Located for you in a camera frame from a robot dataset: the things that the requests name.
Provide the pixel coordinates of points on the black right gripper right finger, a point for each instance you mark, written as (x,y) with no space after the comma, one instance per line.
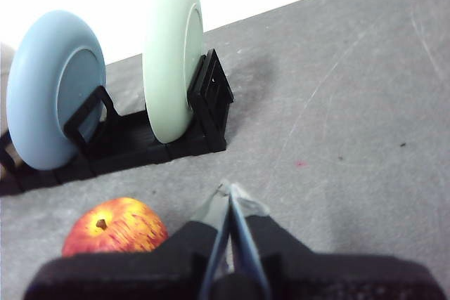
(334,279)

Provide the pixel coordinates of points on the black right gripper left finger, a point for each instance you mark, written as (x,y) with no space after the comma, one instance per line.
(140,275)

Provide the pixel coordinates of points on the red yellow apple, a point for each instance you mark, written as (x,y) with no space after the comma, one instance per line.
(116,226)

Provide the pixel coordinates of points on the black plastic plate rack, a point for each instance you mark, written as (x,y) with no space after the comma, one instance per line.
(133,138)

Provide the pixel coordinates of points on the pale green plate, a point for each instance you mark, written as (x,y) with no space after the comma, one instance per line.
(161,68)

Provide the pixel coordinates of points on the light blue plate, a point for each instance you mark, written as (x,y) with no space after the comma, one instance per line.
(35,85)

